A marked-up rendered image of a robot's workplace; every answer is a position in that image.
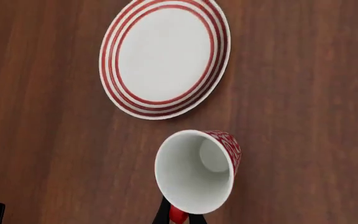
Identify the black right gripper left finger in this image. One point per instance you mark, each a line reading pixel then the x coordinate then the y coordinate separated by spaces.
pixel 163 215

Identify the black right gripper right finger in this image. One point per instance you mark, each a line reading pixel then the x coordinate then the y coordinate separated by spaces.
pixel 197 219

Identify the red patterned mug white inside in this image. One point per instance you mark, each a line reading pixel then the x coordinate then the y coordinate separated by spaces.
pixel 191 172

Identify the white plate with red rings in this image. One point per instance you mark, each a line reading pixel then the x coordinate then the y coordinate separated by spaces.
pixel 165 58

